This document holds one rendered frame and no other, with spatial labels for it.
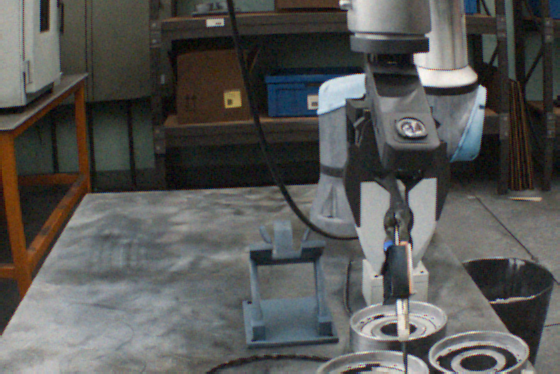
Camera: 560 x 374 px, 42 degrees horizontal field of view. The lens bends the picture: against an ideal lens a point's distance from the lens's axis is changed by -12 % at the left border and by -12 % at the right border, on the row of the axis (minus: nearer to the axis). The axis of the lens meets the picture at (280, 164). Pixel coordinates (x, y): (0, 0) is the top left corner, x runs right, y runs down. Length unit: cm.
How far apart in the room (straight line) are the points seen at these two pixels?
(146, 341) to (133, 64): 366
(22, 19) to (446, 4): 196
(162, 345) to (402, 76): 41
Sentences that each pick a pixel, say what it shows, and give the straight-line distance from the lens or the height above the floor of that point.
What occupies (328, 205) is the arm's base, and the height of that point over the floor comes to 84.
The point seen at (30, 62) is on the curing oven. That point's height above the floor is 97.
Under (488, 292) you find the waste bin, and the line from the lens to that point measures 226.
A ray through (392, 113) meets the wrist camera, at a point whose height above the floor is 108.
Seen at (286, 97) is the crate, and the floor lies 56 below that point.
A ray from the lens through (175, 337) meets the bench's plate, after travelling 91.
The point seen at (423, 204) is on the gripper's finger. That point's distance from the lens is 72.
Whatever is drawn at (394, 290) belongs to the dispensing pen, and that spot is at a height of 92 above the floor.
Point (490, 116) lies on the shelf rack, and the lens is 436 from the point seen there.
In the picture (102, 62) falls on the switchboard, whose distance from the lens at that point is 453.
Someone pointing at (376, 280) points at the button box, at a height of 84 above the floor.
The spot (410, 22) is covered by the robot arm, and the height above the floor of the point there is 115.
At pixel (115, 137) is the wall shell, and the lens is 482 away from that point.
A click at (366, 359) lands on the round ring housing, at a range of 77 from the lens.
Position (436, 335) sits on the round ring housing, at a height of 84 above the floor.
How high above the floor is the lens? 119
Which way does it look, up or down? 13 degrees down
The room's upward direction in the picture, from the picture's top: 2 degrees counter-clockwise
